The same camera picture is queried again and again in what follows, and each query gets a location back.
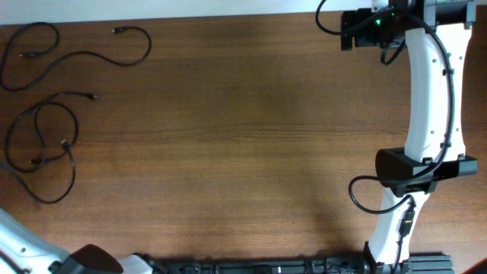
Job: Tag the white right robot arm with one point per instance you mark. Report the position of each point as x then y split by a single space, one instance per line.
436 35

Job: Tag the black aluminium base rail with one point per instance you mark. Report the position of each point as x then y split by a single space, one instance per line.
285 265

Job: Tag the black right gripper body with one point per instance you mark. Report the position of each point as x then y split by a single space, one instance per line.
349 20

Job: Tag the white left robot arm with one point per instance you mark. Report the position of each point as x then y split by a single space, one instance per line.
24 252

